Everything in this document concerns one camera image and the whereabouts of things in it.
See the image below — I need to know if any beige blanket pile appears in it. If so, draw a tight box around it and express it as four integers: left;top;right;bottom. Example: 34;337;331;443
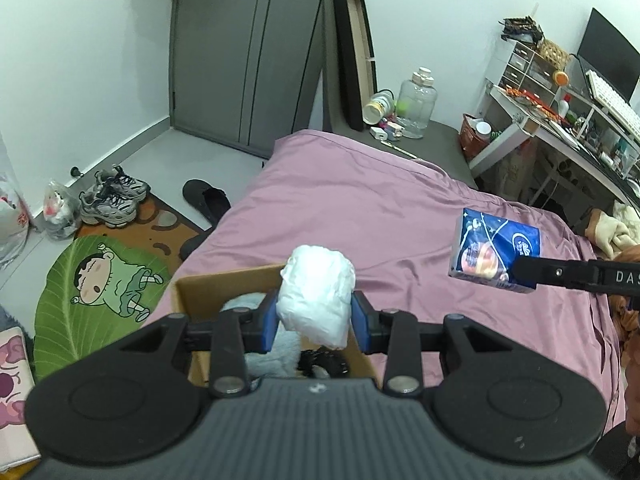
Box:
585;202;639;260

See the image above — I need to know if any pink bed sheet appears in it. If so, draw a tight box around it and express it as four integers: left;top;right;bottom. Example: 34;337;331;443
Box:
177;130;626;426

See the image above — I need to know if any brown patterned doormat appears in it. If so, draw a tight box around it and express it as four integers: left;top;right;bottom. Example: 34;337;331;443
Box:
75;194;204;275

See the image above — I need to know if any grey sneaker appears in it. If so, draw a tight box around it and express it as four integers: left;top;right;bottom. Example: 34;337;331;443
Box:
94;165;150;203
78;185;138;229

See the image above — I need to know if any white keyboard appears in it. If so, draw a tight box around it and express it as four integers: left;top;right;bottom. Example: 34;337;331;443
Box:
585;70;640;139

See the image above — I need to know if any red snack bucket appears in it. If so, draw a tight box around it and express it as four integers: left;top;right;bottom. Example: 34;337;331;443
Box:
459;114;492;162

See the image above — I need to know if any black slipper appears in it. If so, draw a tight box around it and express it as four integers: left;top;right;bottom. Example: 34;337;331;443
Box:
182;179;231;228

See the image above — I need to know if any large plastic shopping bag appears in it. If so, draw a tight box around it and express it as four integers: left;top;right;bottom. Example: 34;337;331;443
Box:
0;142;30;269

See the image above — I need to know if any black stitched cloth patch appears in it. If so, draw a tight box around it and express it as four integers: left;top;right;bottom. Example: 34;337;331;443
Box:
297;347;350;379

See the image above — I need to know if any white plastic bag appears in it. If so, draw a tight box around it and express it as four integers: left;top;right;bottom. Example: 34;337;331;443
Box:
42;181;81;240

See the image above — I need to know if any white drawer organizer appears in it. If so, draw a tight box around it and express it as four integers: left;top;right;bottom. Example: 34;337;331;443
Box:
495;39;559;93

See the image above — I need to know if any tipped paper cup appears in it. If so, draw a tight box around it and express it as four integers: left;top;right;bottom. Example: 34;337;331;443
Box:
362;89;395;126

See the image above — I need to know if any white desk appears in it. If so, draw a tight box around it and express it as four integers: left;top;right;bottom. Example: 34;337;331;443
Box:
469;81;639;209

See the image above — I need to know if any pink cartoon cushion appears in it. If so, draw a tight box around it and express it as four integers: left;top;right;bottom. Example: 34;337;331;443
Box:
0;327;39;471

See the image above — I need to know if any large clear water jug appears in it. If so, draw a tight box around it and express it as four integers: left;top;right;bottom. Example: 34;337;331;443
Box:
395;67;438;140

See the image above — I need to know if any long black cardboard box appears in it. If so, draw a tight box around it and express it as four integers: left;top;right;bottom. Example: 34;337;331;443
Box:
332;0;378;131

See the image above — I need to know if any white soft wad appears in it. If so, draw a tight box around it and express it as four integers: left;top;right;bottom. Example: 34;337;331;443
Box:
277;245;356;350

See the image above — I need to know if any green cartoon leaf rug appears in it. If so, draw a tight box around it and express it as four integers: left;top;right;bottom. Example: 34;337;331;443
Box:
34;235;171;379

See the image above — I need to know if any black monitor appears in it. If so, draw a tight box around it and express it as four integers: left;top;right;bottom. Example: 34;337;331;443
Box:
577;8;640;102

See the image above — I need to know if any blue tissue pack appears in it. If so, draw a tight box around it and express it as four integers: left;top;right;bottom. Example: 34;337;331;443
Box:
448;208;541;294

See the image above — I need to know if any grey door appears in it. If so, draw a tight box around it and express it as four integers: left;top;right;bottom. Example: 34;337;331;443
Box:
169;0;324;158

